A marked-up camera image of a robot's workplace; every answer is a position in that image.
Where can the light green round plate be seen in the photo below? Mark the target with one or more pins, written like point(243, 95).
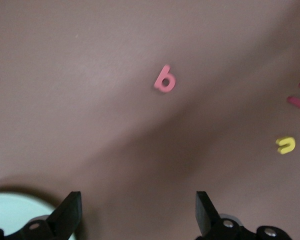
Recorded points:
point(15, 207)

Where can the yellow foam letter u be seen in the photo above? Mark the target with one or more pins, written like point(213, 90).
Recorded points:
point(292, 146)

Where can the red foam letter l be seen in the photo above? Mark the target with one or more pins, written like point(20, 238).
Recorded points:
point(297, 102)

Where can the pink foam letter b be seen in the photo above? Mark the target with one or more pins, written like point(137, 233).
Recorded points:
point(159, 84)

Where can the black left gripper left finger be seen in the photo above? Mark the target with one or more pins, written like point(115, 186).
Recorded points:
point(67, 212)

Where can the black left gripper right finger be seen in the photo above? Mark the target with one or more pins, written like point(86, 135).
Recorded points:
point(205, 215)

